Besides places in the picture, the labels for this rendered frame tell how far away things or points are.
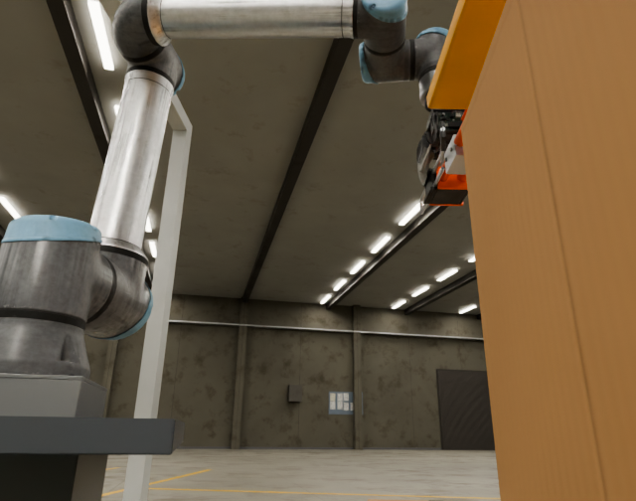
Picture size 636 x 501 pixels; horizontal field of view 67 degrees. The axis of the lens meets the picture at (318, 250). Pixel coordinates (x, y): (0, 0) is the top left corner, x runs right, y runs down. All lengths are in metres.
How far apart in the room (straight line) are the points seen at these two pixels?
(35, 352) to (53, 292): 0.10
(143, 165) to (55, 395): 0.55
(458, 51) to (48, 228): 0.68
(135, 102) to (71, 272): 0.49
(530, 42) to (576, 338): 0.13
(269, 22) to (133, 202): 0.47
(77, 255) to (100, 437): 0.36
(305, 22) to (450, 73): 0.58
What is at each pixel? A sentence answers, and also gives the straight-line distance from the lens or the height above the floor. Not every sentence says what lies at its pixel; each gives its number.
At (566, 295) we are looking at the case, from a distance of 0.20.
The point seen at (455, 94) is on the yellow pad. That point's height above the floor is 1.10.
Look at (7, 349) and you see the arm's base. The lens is 0.84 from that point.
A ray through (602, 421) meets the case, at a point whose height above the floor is 0.74.
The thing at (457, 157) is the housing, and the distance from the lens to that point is 0.91.
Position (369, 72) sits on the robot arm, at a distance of 1.17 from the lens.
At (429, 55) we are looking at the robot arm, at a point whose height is 1.52.
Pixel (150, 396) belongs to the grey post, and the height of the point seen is 0.94.
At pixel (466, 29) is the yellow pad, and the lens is 0.52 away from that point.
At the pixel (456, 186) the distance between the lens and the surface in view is 1.02.
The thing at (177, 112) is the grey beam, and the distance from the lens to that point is 4.17.
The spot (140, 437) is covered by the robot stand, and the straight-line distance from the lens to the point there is 0.63.
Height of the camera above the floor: 0.74
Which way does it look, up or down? 20 degrees up
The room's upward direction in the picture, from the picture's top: 1 degrees clockwise
